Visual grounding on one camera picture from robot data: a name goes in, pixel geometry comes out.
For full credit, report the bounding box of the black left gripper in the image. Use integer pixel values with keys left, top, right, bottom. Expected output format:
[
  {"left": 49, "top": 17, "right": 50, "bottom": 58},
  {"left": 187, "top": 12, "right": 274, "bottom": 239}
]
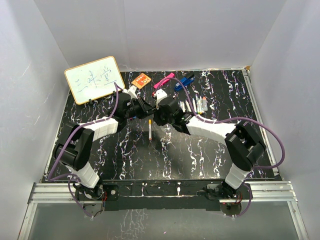
[{"left": 124, "top": 96, "right": 154, "bottom": 120}]

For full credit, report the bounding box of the light blue marker pen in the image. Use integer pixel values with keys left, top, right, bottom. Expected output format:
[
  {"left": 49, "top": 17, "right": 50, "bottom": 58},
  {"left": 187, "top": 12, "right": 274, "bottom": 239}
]
[{"left": 185, "top": 101, "right": 191, "bottom": 112}]

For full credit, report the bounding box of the yellow tip marker pen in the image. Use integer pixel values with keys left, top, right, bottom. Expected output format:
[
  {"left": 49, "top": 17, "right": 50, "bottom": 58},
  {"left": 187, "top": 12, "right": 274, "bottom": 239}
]
[{"left": 195, "top": 97, "right": 201, "bottom": 114}]

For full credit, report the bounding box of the yellow orange marker pen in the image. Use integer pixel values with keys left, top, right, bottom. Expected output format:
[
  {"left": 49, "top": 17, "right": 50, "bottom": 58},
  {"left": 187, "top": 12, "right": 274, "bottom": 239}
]
[{"left": 148, "top": 119, "right": 152, "bottom": 141}]

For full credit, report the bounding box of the thick orange highlighter pen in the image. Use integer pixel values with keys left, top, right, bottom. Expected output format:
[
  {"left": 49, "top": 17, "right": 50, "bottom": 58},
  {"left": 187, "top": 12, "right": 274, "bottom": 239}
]
[{"left": 202, "top": 96, "right": 208, "bottom": 112}]

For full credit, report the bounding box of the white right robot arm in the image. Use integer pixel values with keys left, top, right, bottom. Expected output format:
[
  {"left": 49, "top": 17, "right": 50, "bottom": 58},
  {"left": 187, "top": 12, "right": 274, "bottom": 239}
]
[{"left": 153, "top": 97, "right": 266, "bottom": 199}]

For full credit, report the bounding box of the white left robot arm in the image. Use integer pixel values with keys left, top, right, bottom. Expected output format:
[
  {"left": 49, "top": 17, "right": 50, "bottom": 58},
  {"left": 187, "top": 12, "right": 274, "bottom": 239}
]
[{"left": 52, "top": 92, "right": 156, "bottom": 200}]

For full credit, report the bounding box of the blue stapler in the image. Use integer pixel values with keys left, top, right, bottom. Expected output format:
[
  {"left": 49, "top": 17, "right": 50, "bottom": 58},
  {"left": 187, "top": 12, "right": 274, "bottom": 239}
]
[{"left": 174, "top": 72, "right": 195, "bottom": 92}]

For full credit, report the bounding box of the pink clip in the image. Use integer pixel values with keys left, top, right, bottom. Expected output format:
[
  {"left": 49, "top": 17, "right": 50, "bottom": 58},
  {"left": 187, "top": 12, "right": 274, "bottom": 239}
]
[{"left": 153, "top": 72, "right": 175, "bottom": 89}]

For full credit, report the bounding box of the small whiteboard with writing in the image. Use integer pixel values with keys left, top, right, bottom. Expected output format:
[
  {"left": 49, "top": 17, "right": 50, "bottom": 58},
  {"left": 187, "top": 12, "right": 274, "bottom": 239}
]
[{"left": 64, "top": 56, "right": 125, "bottom": 105}]

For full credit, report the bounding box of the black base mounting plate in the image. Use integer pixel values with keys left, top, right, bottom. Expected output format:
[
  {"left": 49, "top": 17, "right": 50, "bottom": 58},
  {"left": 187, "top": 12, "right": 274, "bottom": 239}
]
[{"left": 74, "top": 178, "right": 253, "bottom": 212}]

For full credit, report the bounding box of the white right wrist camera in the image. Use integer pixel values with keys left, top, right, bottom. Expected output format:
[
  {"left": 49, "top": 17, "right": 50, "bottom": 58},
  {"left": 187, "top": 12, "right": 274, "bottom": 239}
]
[{"left": 152, "top": 89, "right": 168, "bottom": 110}]

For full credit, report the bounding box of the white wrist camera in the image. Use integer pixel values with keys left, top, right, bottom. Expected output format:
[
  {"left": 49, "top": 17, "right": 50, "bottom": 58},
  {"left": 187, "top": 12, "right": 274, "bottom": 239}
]
[
  {"left": 152, "top": 89, "right": 168, "bottom": 110},
  {"left": 122, "top": 85, "right": 138, "bottom": 99}
]

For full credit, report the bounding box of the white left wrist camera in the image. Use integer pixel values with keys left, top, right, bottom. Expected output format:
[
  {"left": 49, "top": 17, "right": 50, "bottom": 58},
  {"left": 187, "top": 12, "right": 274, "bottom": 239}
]
[{"left": 122, "top": 85, "right": 138, "bottom": 99}]

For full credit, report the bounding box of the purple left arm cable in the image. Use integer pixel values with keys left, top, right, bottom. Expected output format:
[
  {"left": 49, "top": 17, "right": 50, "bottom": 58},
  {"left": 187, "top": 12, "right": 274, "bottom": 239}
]
[{"left": 47, "top": 83, "right": 131, "bottom": 221}]

